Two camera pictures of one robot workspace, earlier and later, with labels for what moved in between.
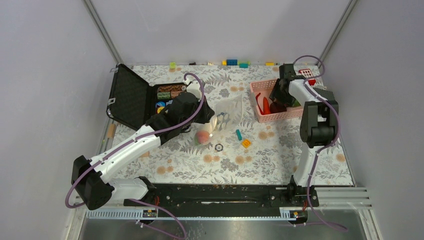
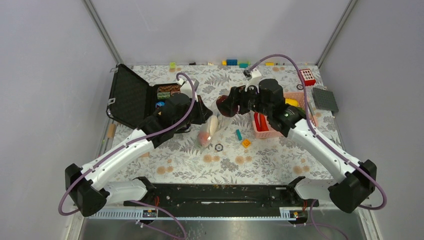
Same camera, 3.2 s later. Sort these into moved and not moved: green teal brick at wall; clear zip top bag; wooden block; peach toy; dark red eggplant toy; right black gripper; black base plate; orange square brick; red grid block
Moved: dark red eggplant toy; right black gripper; clear zip top bag
Not moved: orange square brick; wooden block; black base plate; green teal brick at wall; red grid block; peach toy
